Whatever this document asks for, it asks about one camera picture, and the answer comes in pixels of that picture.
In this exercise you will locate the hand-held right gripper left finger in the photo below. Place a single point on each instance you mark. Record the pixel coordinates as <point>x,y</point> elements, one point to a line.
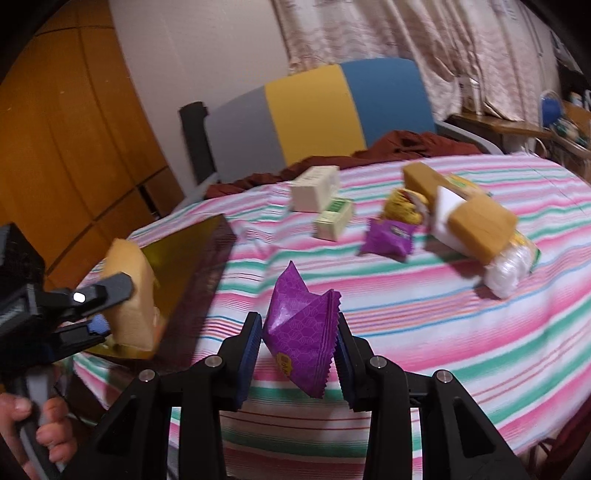
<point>247,360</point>

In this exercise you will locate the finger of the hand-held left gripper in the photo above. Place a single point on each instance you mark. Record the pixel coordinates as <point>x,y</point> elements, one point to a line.
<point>78,337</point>
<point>111,286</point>

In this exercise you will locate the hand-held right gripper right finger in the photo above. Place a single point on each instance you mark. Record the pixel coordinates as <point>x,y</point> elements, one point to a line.
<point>346,369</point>

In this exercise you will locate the purple cloth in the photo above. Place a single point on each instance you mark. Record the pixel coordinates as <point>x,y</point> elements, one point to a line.
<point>300,332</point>

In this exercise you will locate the gold box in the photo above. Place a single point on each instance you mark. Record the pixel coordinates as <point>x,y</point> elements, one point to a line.
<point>194,258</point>

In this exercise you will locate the small purple snack packet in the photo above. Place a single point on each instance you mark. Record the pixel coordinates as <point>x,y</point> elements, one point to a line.
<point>388,237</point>

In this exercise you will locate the pale green carton box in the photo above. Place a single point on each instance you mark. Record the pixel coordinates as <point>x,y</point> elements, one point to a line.
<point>333,219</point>

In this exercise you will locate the yellow snack packet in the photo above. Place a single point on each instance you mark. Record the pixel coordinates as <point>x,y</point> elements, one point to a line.
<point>406,205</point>

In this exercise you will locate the white sponge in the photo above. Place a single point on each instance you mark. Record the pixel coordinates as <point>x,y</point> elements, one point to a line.
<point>443,217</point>

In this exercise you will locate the white plastic bag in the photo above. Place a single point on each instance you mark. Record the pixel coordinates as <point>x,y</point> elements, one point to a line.
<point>505,277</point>

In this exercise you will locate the long brown cardboard box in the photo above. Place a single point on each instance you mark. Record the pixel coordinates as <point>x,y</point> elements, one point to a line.
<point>480,226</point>

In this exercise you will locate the clear bag of crackers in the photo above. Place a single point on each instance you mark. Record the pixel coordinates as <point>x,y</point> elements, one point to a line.
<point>526,247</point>

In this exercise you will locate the person's left hand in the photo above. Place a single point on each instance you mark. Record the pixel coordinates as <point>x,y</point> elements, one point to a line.
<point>55,434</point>

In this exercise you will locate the pink green striped blanket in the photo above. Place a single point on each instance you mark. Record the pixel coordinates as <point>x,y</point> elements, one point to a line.
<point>415,323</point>

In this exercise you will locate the orange wooden wardrobe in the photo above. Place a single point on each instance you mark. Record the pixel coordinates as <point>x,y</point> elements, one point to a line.
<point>69,138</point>

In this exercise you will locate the cream carton box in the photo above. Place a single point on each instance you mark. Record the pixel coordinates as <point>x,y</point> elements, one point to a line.
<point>314,187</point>

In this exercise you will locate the dark red cloth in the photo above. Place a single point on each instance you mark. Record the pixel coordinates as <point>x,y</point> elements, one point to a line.
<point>415,147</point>

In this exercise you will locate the grey yellow blue headboard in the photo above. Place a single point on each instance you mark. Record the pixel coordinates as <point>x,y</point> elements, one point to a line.
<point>314,115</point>

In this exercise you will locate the wooden desk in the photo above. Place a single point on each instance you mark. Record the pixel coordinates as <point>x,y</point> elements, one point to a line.
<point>498,124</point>

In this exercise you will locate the white carton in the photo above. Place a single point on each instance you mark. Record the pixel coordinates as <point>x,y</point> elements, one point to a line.
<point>468,94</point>

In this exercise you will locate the patterned beige curtain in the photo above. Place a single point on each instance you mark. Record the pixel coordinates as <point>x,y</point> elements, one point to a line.
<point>392,37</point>

